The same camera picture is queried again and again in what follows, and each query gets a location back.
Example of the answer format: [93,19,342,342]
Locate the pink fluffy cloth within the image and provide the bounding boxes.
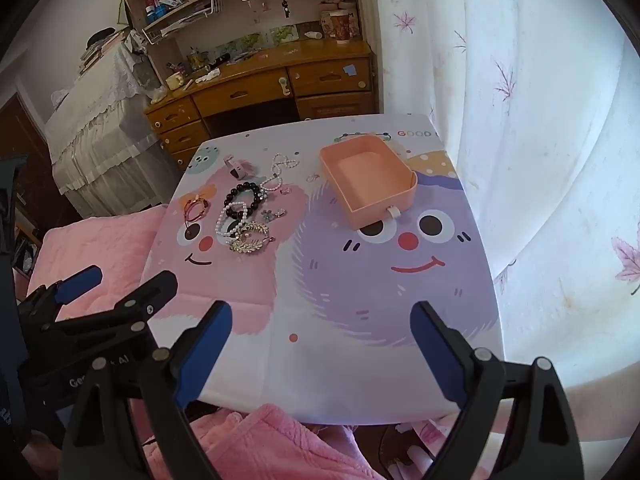
[140,402,386,480]

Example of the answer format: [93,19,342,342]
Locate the red string bracelet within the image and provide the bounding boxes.
[182,196,210,222]

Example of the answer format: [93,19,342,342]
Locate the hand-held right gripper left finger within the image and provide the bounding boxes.
[60,300,233,480]

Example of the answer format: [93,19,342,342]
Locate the pink bangle bracelet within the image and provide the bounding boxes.
[223,156,256,181]

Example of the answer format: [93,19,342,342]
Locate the cartoon printed tablecloth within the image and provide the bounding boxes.
[140,112,501,426]

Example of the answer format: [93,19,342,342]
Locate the stack of books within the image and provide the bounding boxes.
[77,27,131,76]

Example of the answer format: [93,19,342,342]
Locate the lace covered cabinet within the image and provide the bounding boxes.
[44,37,173,211]

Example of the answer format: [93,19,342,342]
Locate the wooden desk with drawers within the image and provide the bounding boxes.
[144,40,378,168]

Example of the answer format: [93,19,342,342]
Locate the peach pink plastic box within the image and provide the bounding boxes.
[319,134,418,231]

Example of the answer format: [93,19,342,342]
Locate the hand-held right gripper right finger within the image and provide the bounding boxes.
[410,301,586,480]

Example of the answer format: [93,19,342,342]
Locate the red patterned paper cup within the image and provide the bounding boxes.
[330,9,352,42]

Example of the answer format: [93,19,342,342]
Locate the gold leaf bracelet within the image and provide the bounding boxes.
[229,220,274,256]

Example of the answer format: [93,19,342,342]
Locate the pink quilted blanket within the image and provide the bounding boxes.
[27,205,171,321]

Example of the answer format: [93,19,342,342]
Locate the white leaf print curtain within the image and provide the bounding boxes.
[370,0,640,396]

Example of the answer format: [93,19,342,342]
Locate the long pearl necklace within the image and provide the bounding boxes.
[260,154,300,193]

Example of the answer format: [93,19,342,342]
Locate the white wire rack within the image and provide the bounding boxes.
[142,0,221,43]

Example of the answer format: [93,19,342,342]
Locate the black bead bracelet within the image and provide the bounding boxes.
[223,182,263,220]

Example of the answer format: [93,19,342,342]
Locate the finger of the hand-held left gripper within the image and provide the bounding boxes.
[42,270,179,346]
[17,265,104,321]

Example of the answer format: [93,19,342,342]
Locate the white pearl bracelet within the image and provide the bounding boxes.
[215,202,249,240]

